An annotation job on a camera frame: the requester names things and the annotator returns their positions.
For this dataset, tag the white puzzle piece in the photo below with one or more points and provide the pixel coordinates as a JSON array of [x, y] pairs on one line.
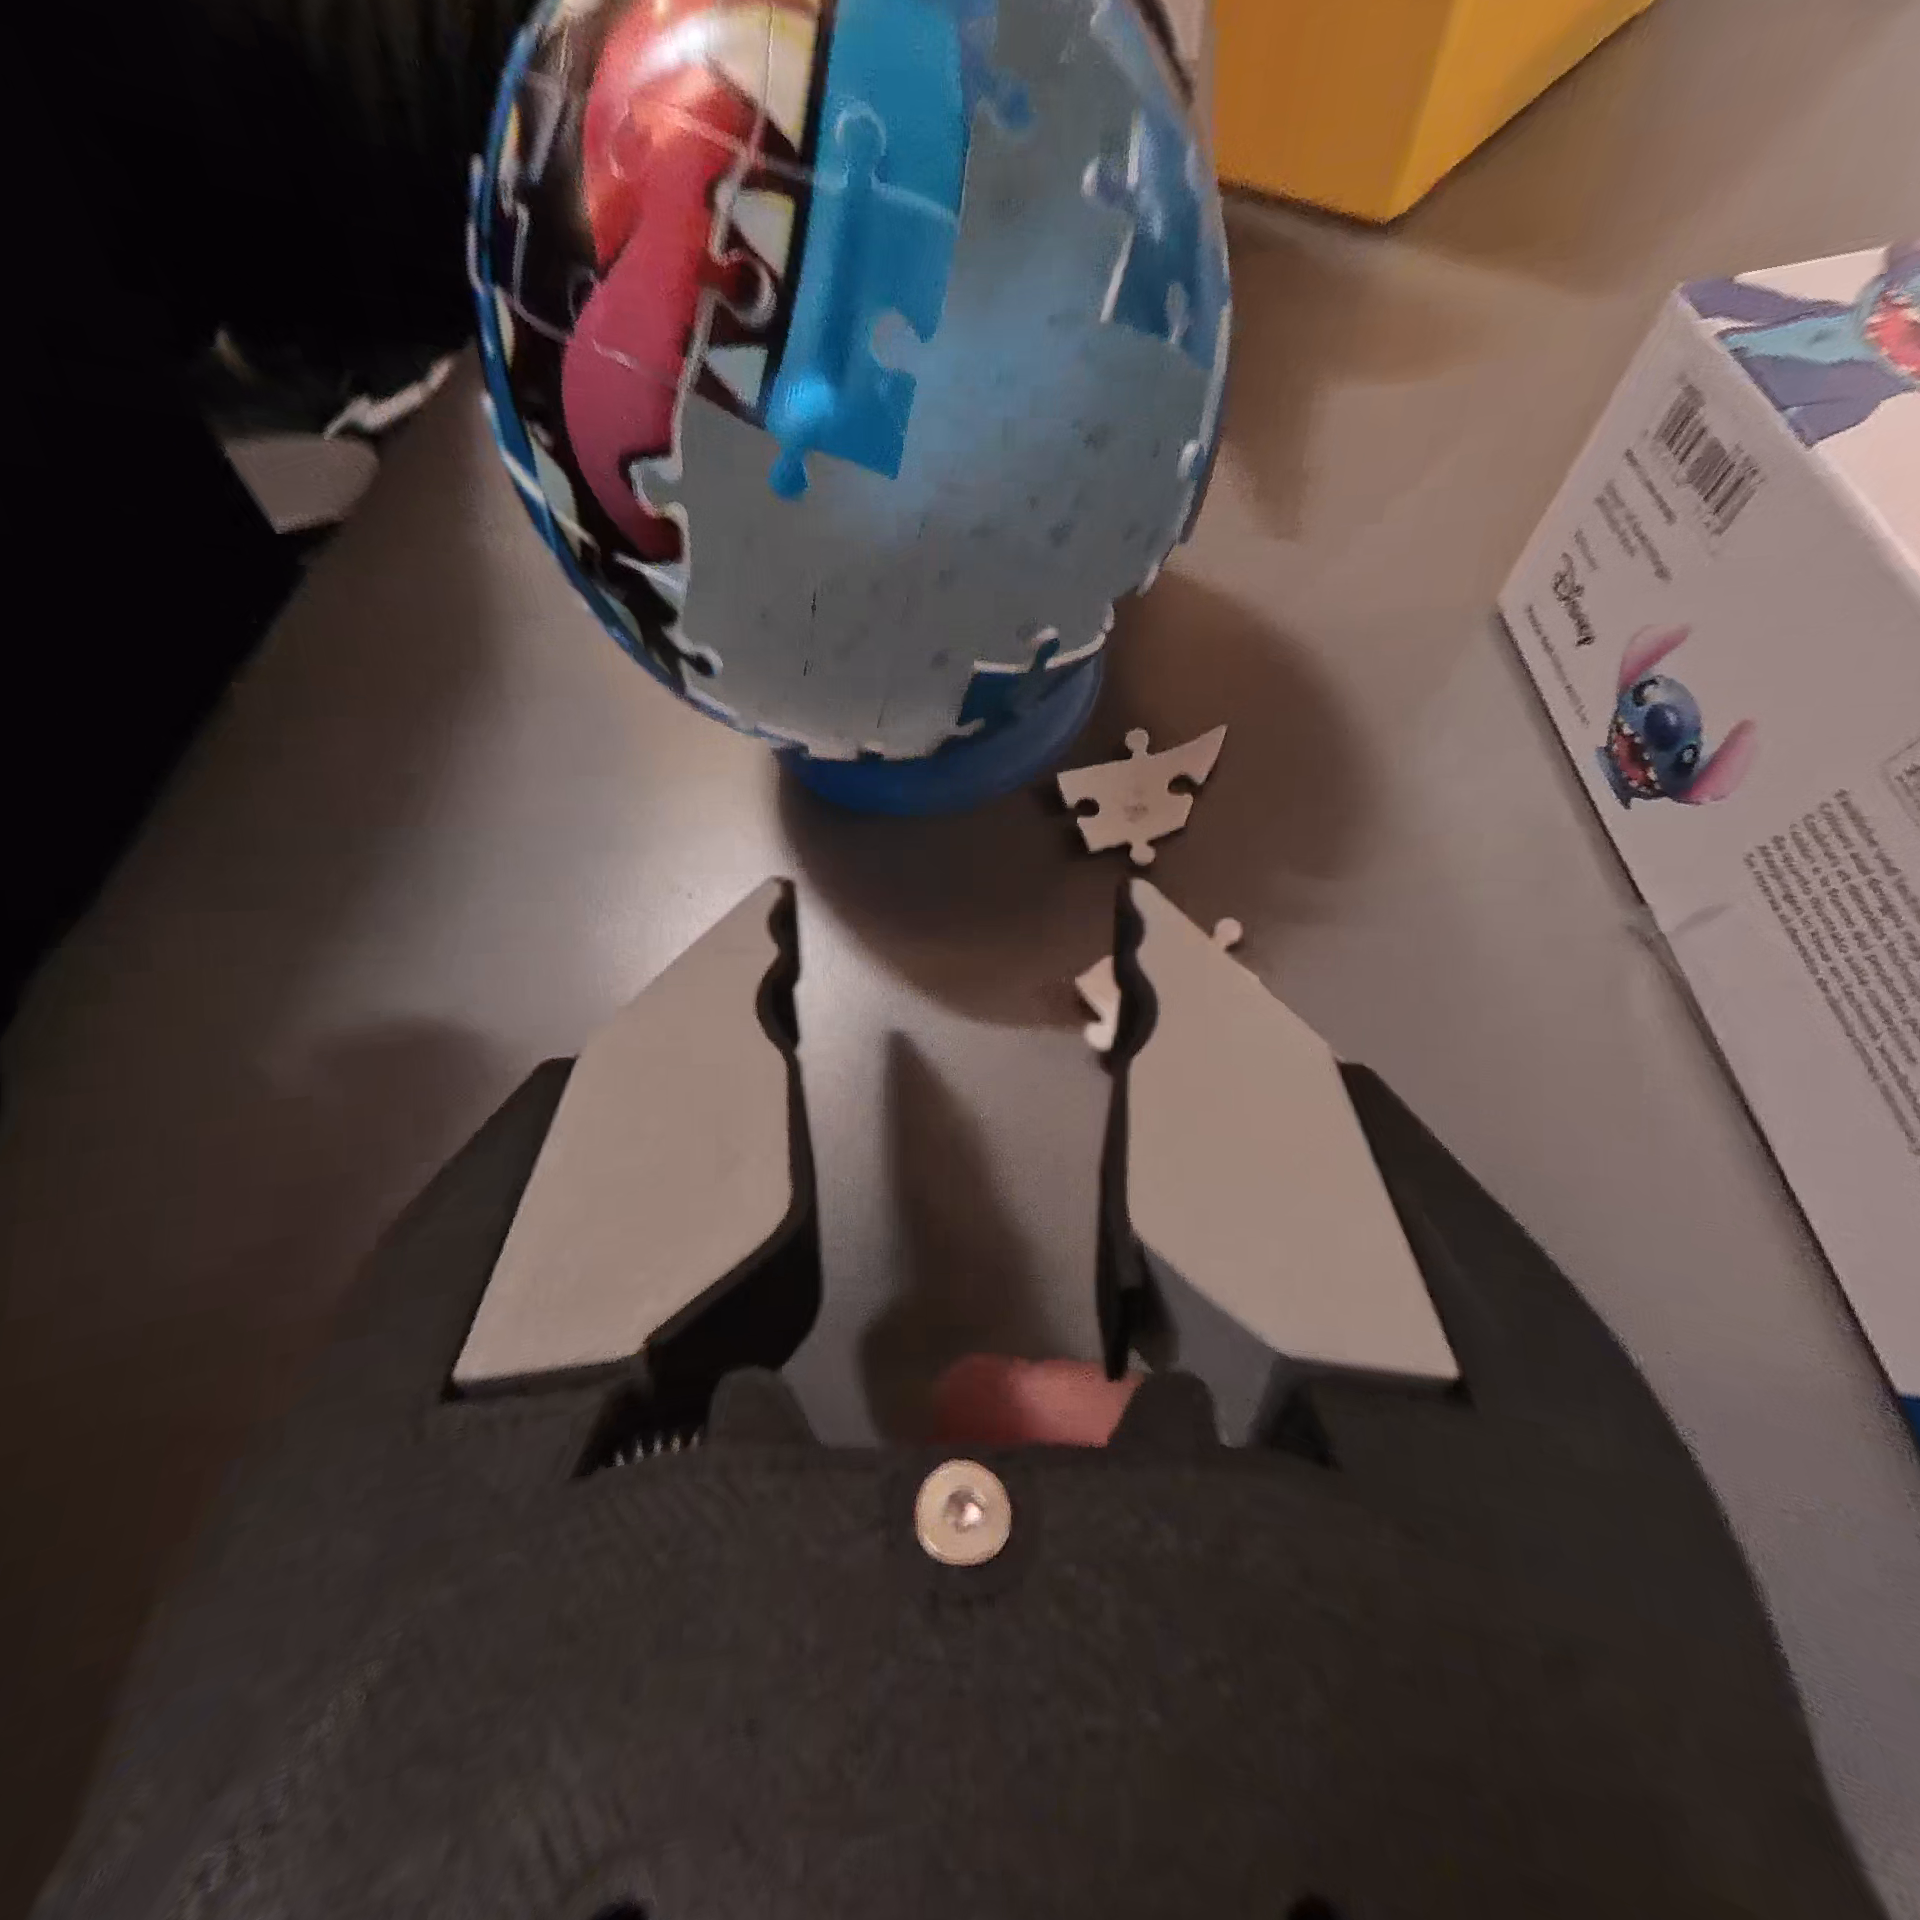
[[1129, 797], [1097, 996]]

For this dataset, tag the yellow plastic bin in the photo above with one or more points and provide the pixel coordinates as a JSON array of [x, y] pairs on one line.
[[1391, 106]]

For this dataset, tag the printed cardboard puzzle box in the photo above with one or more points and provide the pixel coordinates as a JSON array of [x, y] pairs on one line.
[[1770, 673]]

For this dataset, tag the person's right hand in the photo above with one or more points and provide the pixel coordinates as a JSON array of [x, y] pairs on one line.
[[1034, 1401]]

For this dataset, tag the blue puzzle ball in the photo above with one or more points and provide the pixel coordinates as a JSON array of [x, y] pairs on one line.
[[973, 449]]

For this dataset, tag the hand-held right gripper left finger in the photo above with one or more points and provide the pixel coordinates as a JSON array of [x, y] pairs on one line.
[[647, 1183]]

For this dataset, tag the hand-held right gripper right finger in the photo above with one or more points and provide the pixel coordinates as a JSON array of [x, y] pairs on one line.
[[1274, 1201]]

